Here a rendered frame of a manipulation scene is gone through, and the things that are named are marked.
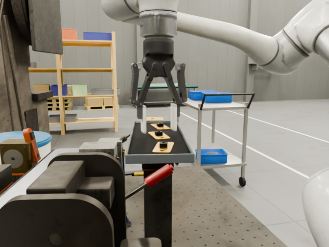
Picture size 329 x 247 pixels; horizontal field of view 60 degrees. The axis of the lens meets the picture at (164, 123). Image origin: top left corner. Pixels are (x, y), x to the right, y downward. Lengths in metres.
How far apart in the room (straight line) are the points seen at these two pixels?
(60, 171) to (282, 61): 0.83
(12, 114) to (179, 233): 3.15
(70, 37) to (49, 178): 5.69
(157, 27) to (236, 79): 11.17
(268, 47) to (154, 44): 0.44
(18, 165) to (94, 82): 9.34
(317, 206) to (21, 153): 0.97
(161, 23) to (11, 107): 3.42
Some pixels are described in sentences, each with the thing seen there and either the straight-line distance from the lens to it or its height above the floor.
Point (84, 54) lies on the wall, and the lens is 10.46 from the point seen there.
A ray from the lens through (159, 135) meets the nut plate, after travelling 0.73.
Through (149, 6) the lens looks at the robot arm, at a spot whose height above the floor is 1.47.
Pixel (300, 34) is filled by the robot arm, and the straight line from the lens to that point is 1.04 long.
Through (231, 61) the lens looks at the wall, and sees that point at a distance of 11.71.
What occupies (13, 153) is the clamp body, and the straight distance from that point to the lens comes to 1.20.
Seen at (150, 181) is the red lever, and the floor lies 1.13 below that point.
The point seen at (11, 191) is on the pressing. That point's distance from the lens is 0.91.
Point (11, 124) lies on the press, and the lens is 4.02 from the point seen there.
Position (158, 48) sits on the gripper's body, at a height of 1.38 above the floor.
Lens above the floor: 1.33
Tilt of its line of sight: 11 degrees down
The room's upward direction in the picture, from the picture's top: straight up
